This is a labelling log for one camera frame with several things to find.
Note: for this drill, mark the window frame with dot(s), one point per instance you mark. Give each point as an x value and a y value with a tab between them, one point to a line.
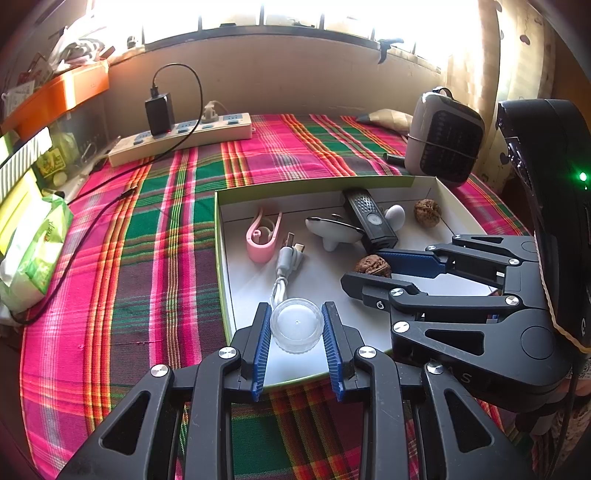
277	30

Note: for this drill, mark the yellow-green flat box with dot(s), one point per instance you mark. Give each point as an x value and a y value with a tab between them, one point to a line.
16	207

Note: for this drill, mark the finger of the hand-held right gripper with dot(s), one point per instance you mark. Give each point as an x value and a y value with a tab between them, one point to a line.
369	288
406	262

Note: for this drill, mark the white plug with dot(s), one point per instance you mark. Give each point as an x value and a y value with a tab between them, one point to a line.
210	113

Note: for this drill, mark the black remote control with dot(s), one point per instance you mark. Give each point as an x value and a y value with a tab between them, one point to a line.
369	217

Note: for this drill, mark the black charger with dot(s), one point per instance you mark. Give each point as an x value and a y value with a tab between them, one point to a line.
159	115

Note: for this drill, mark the beige heart-print curtain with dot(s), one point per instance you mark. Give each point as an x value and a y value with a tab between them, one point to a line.
480	69

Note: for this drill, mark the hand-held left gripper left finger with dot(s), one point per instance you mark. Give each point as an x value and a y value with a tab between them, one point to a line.
262	355

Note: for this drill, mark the white gadget with dark rim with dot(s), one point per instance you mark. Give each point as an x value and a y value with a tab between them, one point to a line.
332	233

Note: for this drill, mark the white plastic bag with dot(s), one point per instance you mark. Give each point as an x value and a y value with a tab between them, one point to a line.
78	46

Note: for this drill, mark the beige patterned cushion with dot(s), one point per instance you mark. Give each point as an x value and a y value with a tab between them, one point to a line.
388	119

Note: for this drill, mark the green and white cardboard box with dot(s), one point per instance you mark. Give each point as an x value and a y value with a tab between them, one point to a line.
323	277

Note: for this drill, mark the brown walnut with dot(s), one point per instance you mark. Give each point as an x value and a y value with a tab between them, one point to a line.
373	266
427	211

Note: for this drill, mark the green tissue pack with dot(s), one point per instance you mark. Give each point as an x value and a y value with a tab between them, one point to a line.
32	258

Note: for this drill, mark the grey fan heater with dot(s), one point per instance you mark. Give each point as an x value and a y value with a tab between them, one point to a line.
443	138

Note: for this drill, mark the plaid tablecloth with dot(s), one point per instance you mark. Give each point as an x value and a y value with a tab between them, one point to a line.
138	277

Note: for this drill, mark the green white striped box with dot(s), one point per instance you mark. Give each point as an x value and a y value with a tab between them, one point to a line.
23	157

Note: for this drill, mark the beige power strip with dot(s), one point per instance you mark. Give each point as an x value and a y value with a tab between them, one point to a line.
203	131

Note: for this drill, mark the green label jar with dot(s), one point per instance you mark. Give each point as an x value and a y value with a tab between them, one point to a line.
55	157

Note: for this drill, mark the orange storage box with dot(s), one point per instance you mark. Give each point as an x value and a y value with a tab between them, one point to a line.
69	90

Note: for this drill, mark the clear round plastic lid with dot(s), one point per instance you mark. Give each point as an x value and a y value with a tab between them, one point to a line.
295	323

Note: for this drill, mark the pink plastic clip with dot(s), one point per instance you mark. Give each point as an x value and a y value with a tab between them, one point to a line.
258	251

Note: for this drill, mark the pale egg-shaped object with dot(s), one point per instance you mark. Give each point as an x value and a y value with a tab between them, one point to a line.
396	216

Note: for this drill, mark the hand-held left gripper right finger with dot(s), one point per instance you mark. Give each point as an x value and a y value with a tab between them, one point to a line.
331	355

